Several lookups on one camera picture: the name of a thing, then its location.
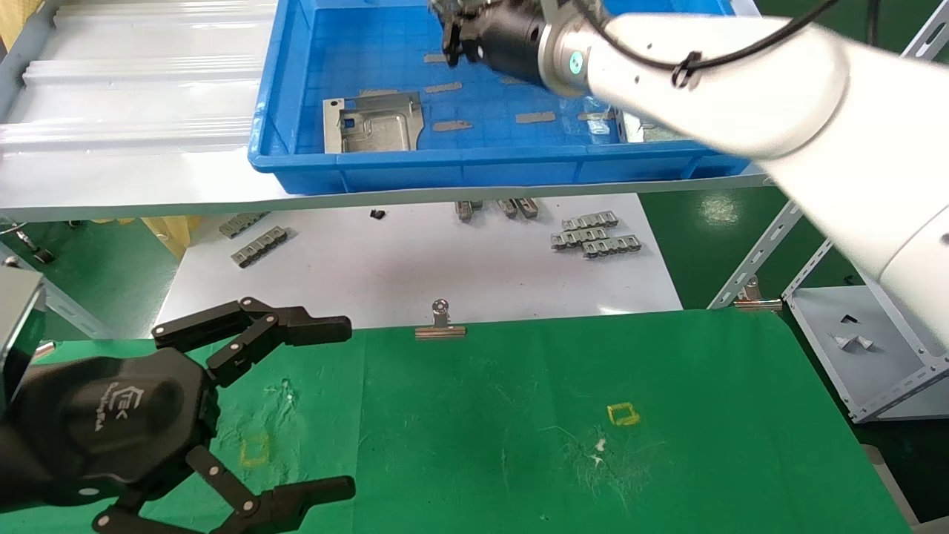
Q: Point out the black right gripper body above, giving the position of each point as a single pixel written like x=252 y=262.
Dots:
x=508 y=37

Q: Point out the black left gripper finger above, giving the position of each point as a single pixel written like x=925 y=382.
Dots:
x=308 y=328
x=308 y=495

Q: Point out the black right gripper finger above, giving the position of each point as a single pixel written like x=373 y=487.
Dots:
x=452 y=41

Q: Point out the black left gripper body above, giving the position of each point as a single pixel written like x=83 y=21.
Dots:
x=111 y=423

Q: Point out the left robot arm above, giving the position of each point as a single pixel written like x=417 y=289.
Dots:
x=7 y=475

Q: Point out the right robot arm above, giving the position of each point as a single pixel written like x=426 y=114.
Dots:
x=741 y=81

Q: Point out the grey tape strip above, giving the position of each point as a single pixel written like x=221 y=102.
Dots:
x=452 y=126
x=593 y=116
x=377 y=93
x=434 y=58
x=534 y=117
x=442 y=87

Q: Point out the grey metal clip strip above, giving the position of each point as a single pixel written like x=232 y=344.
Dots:
x=578 y=237
x=610 y=246
x=258 y=246
x=241 y=225
x=526 y=208
x=506 y=208
x=589 y=220
x=467 y=210

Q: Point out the white board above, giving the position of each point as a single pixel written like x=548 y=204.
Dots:
x=408 y=267

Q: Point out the silver binder clip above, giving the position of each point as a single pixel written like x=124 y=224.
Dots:
x=440 y=331
x=756 y=302

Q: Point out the blue plastic bin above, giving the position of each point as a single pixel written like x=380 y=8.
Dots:
x=519 y=170

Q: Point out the black caster wheel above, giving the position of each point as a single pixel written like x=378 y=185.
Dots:
x=41 y=256

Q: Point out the green table mat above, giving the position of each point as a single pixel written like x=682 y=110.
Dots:
x=482 y=415

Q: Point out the grey metal shelf tray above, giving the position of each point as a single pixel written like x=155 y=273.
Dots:
x=148 y=96

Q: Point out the white perforated rack upright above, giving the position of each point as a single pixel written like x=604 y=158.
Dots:
x=808 y=267
x=756 y=256

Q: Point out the white plastic scrap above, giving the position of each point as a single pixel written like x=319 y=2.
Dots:
x=852 y=343

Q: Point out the grey rack shelf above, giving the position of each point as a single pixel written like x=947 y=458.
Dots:
x=852 y=371

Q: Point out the grey metal frame bar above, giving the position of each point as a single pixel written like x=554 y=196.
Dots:
x=59 y=300

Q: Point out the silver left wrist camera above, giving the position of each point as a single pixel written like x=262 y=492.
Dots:
x=18 y=326

